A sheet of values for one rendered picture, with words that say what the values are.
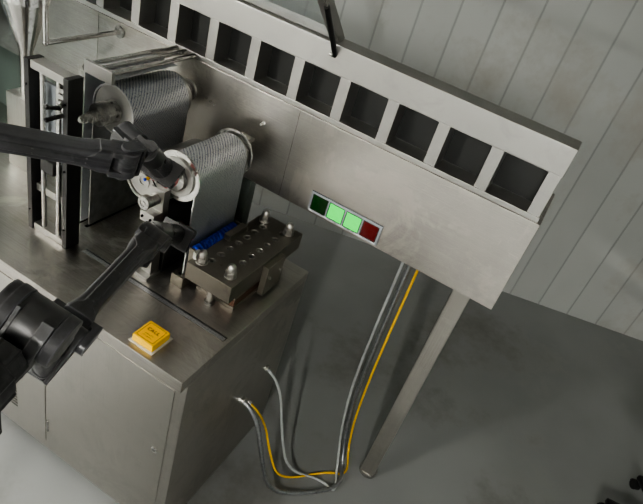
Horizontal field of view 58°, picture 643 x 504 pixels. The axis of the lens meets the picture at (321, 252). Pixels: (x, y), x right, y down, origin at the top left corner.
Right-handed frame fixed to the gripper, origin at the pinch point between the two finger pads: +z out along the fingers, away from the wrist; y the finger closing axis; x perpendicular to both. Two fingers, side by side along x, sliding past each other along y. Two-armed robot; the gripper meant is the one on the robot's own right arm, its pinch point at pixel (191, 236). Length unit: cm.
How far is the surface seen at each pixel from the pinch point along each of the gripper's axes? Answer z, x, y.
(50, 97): -24, 18, -43
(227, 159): 0.2, 24.8, -0.7
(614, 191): 219, 107, 117
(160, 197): -10.6, 7.2, -8.3
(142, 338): -17.6, -26.7, 9.6
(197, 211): -3.8, 7.9, 0.3
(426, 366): 59, -9, 75
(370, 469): 91, -65, 75
